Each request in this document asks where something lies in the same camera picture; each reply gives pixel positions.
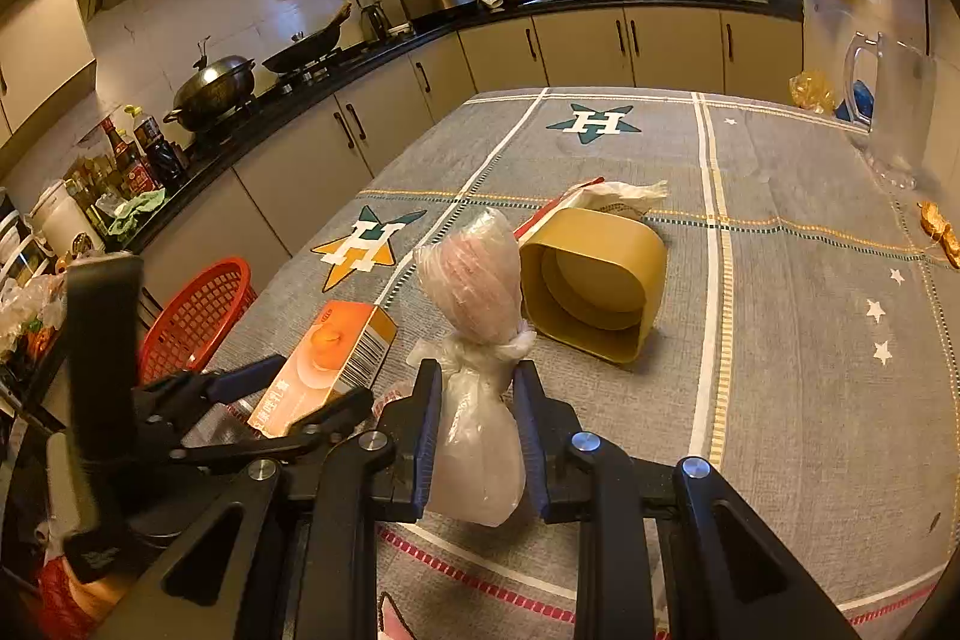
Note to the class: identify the yellow square plastic container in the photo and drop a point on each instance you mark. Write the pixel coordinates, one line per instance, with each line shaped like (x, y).
(593, 281)

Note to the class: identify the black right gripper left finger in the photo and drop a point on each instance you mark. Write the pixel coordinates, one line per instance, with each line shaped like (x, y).
(378, 475)

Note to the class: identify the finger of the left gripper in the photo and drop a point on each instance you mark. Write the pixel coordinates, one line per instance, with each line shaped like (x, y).
(327, 426)
(187, 394)

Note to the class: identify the white paper bag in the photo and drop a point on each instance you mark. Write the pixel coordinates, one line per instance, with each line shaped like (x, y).
(629, 201)

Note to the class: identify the orange peel scraps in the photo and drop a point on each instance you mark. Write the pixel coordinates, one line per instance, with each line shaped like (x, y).
(940, 230)

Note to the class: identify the grey star-patterned tablecloth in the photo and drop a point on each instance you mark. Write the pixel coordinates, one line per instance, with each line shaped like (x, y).
(807, 340)

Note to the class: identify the steel kettle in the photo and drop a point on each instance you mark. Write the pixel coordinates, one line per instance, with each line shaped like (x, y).
(375, 25)

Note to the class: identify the crumpled plastic bags pile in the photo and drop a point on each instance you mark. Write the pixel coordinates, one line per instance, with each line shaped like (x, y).
(32, 315)

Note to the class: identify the red-label sauce bottle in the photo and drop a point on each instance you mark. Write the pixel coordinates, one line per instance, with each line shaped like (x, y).
(129, 162)

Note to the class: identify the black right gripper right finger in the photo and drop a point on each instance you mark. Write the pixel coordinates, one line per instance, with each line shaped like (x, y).
(575, 477)

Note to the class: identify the white rice cooker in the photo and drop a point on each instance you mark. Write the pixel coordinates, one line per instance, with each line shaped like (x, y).
(60, 219)

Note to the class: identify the orange carton box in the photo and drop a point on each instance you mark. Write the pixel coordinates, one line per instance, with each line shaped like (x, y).
(343, 349)

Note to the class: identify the green cloth rag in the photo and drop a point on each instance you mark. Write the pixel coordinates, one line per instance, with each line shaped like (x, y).
(130, 215)

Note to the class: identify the clear glass pitcher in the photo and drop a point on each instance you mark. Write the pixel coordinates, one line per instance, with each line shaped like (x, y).
(902, 108)

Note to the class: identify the clear plastic bag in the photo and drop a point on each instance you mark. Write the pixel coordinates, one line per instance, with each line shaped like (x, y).
(473, 277)

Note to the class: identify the dark soy sauce bottle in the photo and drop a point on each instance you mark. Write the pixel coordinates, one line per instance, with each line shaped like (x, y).
(161, 156)

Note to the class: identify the red plastic mesh basket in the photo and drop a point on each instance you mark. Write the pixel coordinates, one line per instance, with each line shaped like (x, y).
(194, 324)

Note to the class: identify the black frying pan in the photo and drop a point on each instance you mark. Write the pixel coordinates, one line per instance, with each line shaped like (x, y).
(309, 49)

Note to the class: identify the steel wok with lid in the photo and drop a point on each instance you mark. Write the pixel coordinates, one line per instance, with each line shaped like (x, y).
(217, 87)

